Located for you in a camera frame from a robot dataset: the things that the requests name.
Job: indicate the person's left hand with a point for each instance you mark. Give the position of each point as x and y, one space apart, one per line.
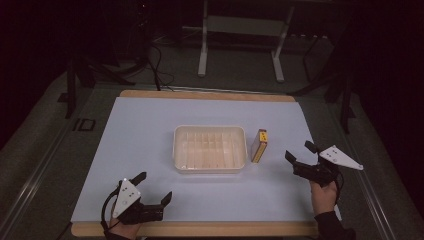
126 230

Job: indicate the pale blue table mat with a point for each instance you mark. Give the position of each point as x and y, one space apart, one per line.
150 140

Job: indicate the white plastic tray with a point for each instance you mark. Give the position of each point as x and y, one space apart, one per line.
210 150

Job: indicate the person's right hand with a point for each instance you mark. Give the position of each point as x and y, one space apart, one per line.
322 198

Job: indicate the small yellow box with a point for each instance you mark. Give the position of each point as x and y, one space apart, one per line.
259 146

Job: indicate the black rectangular floor bracket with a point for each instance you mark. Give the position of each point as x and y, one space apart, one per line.
84 124

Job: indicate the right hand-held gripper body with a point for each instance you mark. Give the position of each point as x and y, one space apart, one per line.
325 166

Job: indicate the white metal stand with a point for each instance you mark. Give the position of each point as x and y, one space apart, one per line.
243 26

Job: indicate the black metal stand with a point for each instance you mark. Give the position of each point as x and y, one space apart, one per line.
340 83

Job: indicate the metal floor rail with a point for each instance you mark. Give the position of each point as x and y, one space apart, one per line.
30 186

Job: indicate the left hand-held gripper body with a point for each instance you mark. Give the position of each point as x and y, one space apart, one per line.
133 208

